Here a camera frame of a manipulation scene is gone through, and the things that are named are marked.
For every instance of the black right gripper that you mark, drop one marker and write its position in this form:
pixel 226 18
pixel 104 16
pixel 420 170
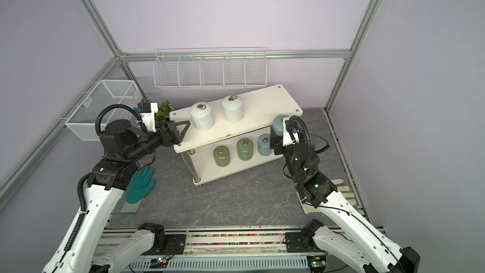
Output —
pixel 278 145

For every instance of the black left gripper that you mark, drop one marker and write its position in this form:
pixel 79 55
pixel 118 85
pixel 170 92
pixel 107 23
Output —
pixel 176 138

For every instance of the white tea canister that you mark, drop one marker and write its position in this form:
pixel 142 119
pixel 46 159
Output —
pixel 202 115
pixel 233 108

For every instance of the large blue-grey tea canister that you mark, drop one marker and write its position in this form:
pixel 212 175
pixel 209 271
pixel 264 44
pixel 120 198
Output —
pixel 278 125

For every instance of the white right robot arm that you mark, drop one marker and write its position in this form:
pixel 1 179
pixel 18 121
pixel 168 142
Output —
pixel 341 212

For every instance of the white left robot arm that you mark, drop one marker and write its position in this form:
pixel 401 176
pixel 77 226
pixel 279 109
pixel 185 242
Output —
pixel 127 134

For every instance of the small blue tea canister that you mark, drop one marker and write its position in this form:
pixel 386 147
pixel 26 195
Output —
pixel 264 145

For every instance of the light green tea canister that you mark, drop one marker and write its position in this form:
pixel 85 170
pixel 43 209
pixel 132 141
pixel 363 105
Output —
pixel 245 147

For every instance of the white two-tier shelf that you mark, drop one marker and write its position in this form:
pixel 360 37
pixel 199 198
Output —
pixel 261 107

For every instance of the dark green tea canister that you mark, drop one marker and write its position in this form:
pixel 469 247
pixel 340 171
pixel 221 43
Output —
pixel 222 156

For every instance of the green artificial plant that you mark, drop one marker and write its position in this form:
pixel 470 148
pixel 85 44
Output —
pixel 163 114

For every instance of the green rubber glove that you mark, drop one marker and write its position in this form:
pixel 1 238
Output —
pixel 141 184

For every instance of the white mesh side basket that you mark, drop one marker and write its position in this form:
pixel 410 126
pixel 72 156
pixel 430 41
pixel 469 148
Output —
pixel 105 93

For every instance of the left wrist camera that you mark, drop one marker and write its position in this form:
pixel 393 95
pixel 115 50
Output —
pixel 147 111

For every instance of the long white wire basket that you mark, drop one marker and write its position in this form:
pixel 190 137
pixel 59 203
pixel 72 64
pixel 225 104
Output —
pixel 210 68

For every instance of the aluminium frame of enclosure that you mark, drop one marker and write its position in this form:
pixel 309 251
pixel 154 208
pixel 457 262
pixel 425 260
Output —
pixel 27 166

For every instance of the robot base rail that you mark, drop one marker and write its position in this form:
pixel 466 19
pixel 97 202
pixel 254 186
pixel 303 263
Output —
pixel 315 248

